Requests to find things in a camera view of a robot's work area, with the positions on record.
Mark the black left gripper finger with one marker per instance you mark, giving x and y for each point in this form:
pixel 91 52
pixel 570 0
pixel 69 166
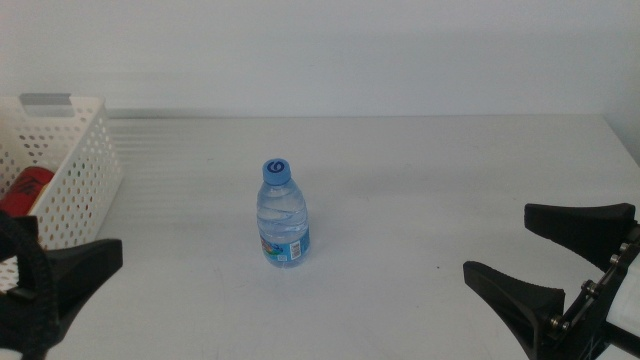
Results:
pixel 12 237
pixel 82 265

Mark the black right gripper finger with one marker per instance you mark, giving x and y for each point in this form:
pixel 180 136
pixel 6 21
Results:
pixel 520 305
pixel 585 227

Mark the clear water bottle blue cap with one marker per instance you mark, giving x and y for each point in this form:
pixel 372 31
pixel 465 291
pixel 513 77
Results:
pixel 282 215

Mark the red can in basket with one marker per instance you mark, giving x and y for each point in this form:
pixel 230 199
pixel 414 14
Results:
pixel 22 192

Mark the white perforated plastic basket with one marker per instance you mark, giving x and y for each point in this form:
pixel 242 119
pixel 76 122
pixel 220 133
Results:
pixel 80 190

